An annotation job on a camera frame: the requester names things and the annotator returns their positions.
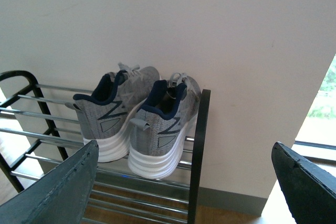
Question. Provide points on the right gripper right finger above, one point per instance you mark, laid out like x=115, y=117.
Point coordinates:
x=309, y=190

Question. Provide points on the black metal shoe rack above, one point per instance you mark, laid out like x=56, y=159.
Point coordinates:
x=128, y=152

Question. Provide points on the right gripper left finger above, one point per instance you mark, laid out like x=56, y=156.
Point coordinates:
x=60, y=196

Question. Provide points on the grey sneaker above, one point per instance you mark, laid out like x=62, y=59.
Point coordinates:
x=159, y=127
x=104, y=115

